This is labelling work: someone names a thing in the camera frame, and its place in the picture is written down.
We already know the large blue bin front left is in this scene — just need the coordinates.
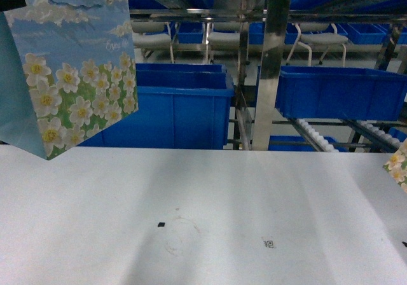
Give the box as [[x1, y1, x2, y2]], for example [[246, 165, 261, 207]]
[[80, 69, 235, 149]]

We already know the grey chair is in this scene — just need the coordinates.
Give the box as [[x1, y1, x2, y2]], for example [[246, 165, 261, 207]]
[[286, 22, 348, 67]]

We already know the flower gift bag light blue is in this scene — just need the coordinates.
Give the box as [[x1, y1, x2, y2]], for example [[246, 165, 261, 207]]
[[1, 0, 138, 160]]

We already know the metal rack post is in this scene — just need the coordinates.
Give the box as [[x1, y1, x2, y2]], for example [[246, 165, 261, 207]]
[[252, 0, 291, 151]]

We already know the blue bin right on rollers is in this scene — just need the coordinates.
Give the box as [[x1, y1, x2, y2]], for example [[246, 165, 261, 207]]
[[275, 66, 406, 121]]

